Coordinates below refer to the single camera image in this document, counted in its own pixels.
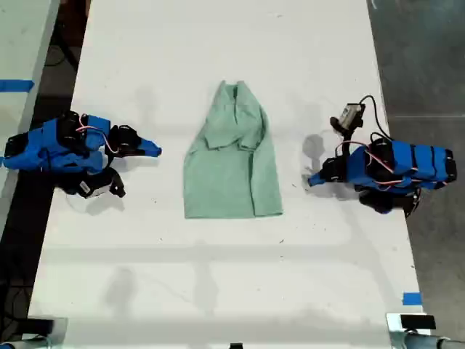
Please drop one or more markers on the black silver camera box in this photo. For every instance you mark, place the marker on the black silver camera box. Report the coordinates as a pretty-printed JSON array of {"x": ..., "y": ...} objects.
[{"x": 348, "y": 114}]

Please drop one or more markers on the short black camera stalk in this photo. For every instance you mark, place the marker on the short black camera stalk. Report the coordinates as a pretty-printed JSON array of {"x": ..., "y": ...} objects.
[{"x": 347, "y": 140}]

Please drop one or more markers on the white side table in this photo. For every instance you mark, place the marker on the white side table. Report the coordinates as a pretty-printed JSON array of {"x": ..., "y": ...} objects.
[{"x": 22, "y": 43}]

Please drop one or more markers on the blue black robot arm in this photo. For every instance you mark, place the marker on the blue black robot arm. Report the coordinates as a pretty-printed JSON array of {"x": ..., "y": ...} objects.
[
  {"x": 403, "y": 163},
  {"x": 43, "y": 145}
]

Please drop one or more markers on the small black box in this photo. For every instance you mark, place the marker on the small black box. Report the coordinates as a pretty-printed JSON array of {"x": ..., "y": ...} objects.
[
  {"x": 417, "y": 322},
  {"x": 40, "y": 326}
]

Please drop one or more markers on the grey clamp tube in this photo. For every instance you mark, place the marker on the grey clamp tube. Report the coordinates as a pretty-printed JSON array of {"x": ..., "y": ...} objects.
[{"x": 425, "y": 341}]

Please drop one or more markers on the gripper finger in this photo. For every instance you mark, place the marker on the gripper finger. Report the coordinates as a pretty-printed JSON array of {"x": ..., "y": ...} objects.
[
  {"x": 147, "y": 143},
  {"x": 319, "y": 181},
  {"x": 147, "y": 152},
  {"x": 321, "y": 173}
]

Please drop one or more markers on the short blue tape strip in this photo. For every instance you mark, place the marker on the short blue tape strip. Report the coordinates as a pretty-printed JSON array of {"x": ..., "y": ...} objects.
[{"x": 412, "y": 299}]

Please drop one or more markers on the black camera box white label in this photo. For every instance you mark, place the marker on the black camera box white label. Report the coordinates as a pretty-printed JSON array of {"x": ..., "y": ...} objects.
[{"x": 89, "y": 187}]

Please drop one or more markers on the tiny black clip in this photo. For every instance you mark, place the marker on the tiny black clip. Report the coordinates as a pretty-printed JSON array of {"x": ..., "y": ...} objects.
[{"x": 236, "y": 346}]

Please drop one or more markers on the pale green T-shirt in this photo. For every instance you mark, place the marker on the pale green T-shirt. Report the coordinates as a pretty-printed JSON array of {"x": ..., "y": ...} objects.
[{"x": 229, "y": 171}]

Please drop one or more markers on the long blue tape strip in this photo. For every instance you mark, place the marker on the long blue tape strip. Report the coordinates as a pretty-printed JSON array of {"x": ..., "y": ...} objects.
[{"x": 16, "y": 85}]

